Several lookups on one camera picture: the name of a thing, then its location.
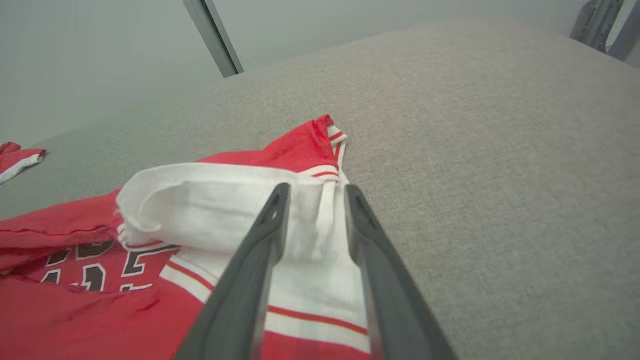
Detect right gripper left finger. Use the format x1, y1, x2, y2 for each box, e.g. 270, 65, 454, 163
172, 182, 292, 360

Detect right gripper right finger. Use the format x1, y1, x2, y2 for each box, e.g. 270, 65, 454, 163
344, 184, 458, 360

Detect red basketball jersey white sleeves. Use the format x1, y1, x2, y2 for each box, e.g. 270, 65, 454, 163
0, 114, 373, 360

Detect red shorts with white stripe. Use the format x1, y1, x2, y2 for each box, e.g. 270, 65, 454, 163
0, 141, 47, 185

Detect grey fabric sofa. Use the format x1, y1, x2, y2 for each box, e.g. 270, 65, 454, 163
0, 15, 640, 360

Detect dark grey metal bars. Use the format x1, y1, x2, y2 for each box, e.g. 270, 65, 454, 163
570, 0, 640, 63

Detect grey partition divider post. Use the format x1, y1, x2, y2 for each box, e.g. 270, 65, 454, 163
182, 0, 245, 78

